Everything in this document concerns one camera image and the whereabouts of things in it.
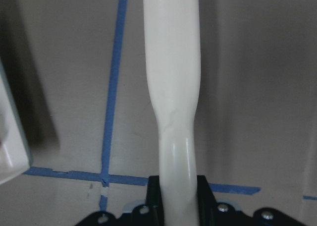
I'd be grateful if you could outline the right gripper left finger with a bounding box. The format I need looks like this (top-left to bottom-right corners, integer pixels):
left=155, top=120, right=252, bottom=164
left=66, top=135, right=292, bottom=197
left=146, top=175, right=164, bottom=226

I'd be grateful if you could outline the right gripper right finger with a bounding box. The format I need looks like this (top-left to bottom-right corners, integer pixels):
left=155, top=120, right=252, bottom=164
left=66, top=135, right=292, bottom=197
left=197, top=175, right=217, bottom=226

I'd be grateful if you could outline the white plastic dustpan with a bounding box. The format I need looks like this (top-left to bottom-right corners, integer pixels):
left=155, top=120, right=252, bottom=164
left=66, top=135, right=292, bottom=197
left=0, top=65, right=33, bottom=184

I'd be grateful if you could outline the white hand brush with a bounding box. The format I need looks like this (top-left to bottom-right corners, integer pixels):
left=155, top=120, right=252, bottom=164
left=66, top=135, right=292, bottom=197
left=143, top=0, right=201, bottom=226

